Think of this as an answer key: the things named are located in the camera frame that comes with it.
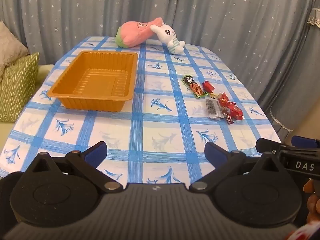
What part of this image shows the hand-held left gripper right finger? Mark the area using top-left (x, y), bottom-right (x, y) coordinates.
top-left (189, 142), bottom-right (288, 194)

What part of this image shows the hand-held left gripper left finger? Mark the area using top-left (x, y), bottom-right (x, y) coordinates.
top-left (19, 141), bottom-right (123, 194)

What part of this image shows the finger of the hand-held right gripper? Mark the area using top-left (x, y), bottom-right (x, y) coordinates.
top-left (255, 138), bottom-right (285, 156)
top-left (291, 135), bottom-right (320, 148)

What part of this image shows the red brown candy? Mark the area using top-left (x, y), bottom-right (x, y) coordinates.
top-left (221, 112), bottom-right (235, 126)

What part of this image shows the clear snack packet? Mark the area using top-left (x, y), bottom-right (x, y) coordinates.
top-left (205, 98), bottom-right (224, 120)

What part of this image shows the large red gold candy packet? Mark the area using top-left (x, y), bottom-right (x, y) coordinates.
top-left (226, 102), bottom-right (244, 121)

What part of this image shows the red patterned candy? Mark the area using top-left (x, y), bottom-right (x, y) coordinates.
top-left (217, 92), bottom-right (229, 106)

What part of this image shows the small red candy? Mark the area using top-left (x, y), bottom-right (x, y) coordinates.
top-left (202, 80), bottom-right (216, 92)

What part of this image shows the green black snack packet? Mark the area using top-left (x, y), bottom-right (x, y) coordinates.
top-left (182, 75), bottom-right (209, 99)

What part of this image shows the orange plastic tray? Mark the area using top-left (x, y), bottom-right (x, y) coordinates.
top-left (46, 51), bottom-right (139, 112)

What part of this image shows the person's right hand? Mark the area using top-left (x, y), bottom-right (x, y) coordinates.
top-left (302, 179), bottom-right (320, 224)

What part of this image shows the grey lace-trimmed cover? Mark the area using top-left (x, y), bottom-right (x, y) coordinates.
top-left (269, 0), bottom-right (320, 140)

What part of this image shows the blue checked tablecloth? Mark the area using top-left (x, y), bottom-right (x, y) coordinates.
top-left (0, 36), bottom-right (282, 184)

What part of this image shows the pale yellow sofa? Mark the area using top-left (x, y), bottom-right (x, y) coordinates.
top-left (0, 64), bottom-right (55, 153)

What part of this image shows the green zigzag cushion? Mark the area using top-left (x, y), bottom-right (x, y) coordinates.
top-left (0, 52), bottom-right (40, 123)

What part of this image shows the white rabbit plush toy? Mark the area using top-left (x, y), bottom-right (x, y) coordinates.
top-left (150, 22), bottom-right (186, 55)

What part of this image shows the pink plush toy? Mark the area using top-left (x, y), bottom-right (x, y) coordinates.
top-left (115, 17), bottom-right (164, 48)

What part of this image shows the grey star curtain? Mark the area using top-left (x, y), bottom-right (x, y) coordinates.
top-left (0, 0), bottom-right (316, 112)

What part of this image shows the beige cushion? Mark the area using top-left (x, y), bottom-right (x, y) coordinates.
top-left (0, 21), bottom-right (29, 80)

